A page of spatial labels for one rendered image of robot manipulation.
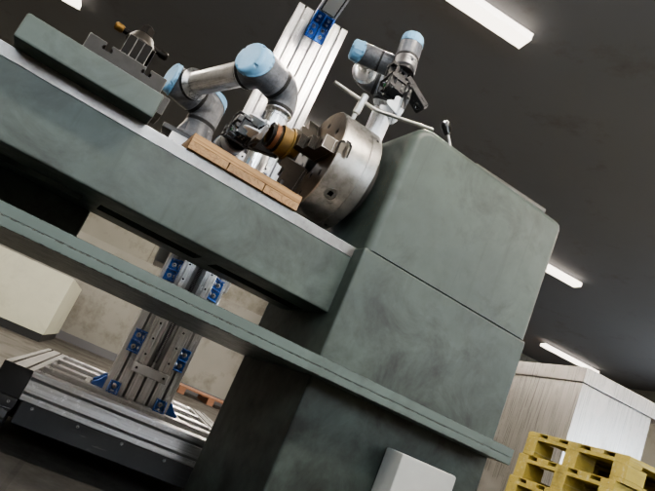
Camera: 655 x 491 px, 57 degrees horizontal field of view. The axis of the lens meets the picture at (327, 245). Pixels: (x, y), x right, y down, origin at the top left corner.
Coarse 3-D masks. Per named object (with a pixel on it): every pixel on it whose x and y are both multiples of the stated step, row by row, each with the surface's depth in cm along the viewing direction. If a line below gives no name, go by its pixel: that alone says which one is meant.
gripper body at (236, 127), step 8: (240, 112) 170; (232, 120) 173; (240, 120) 169; (248, 120) 170; (224, 128) 177; (232, 128) 171; (240, 128) 169; (256, 128) 171; (224, 136) 178; (232, 136) 171; (240, 136) 171; (248, 136) 170; (232, 144) 178; (240, 144) 174
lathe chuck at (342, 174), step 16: (336, 128) 168; (352, 128) 163; (352, 144) 161; (368, 144) 164; (304, 160) 179; (336, 160) 158; (352, 160) 160; (304, 176) 171; (320, 176) 160; (336, 176) 159; (352, 176) 161; (304, 192) 165; (320, 192) 161; (336, 192) 162; (304, 208) 166; (320, 208) 165; (336, 208) 164
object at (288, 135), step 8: (272, 128) 168; (280, 128) 164; (288, 128) 166; (264, 136) 169; (272, 136) 163; (280, 136) 164; (288, 136) 165; (296, 136) 166; (264, 144) 166; (272, 144) 164; (280, 144) 164; (288, 144) 165; (272, 152) 167; (280, 152) 166; (288, 152) 166; (296, 152) 168
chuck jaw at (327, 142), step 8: (304, 136) 165; (312, 136) 163; (328, 136) 160; (296, 144) 164; (304, 144) 165; (312, 144) 162; (320, 144) 160; (328, 144) 160; (336, 144) 161; (344, 144) 160; (304, 152) 166; (312, 152) 164; (320, 152) 162; (328, 152) 161; (336, 152) 159; (344, 152) 160; (312, 160) 169; (320, 160) 167
